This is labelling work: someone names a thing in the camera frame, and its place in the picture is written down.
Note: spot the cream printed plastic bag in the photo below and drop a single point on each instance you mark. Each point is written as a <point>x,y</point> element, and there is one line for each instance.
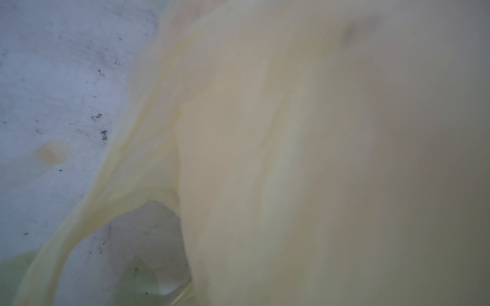
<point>317,153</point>

